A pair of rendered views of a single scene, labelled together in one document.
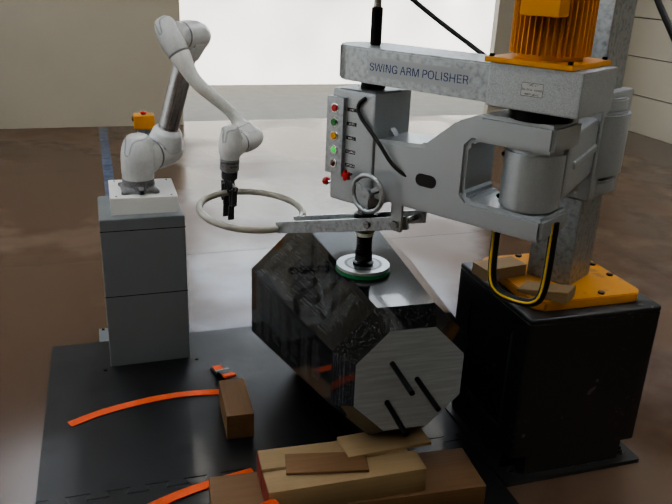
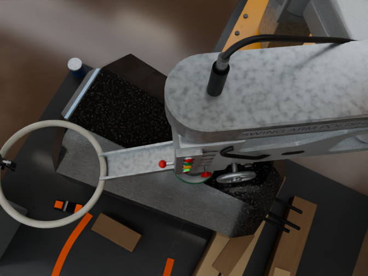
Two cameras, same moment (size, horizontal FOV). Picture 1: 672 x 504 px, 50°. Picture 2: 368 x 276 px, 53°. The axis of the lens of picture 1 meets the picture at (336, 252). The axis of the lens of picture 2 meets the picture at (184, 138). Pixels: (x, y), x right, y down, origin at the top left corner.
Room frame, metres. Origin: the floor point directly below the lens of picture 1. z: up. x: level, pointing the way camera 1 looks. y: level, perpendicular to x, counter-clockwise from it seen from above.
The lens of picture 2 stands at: (2.50, 0.24, 2.58)
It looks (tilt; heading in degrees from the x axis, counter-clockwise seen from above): 74 degrees down; 306
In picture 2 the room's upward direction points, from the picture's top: 8 degrees clockwise
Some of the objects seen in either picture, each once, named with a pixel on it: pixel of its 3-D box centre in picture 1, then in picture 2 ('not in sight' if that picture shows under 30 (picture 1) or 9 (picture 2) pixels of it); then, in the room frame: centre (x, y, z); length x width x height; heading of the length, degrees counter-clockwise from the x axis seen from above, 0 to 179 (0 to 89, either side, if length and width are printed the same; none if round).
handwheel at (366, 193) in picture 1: (373, 191); (234, 168); (2.52, -0.13, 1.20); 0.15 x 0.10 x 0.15; 50
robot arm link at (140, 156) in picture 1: (138, 155); not in sight; (3.47, 0.99, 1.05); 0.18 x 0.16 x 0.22; 156
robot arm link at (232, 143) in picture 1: (231, 141); not in sight; (3.29, 0.50, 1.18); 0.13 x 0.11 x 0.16; 154
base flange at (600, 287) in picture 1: (556, 277); (276, 41); (2.83, -0.94, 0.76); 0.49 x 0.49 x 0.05; 18
